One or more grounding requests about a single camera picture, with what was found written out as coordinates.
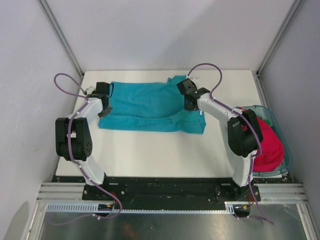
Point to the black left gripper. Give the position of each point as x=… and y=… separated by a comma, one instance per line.
x=102, y=114

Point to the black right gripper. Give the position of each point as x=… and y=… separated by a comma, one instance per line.
x=188, y=108

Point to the teal t-shirt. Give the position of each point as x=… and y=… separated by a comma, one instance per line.
x=151, y=107

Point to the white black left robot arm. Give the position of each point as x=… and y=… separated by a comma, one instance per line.
x=73, y=140

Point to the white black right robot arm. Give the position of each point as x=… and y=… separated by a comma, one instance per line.
x=240, y=129

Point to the clear blue plastic bin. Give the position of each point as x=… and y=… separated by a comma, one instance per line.
x=287, y=163

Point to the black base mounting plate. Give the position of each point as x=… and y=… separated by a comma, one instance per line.
x=172, y=192

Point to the green t-shirt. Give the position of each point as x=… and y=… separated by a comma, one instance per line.
x=268, y=122

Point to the magenta red t-shirt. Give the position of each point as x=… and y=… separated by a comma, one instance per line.
x=273, y=151

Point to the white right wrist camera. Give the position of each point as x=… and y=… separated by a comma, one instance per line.
x=193, y=78

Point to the aluminium frame rail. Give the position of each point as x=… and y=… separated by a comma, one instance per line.
x=52, y=192

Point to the white slotted cable duct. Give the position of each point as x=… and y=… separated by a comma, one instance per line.
x=103, y=208

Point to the left aluminium corner post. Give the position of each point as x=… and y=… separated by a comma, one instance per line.
x=53, y=22

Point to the aluminium corner post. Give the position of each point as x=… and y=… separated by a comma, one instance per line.
x=280, y=34
x=53, y=22

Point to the right aluminium corner post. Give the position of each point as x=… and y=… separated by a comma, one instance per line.
x=280, y=34

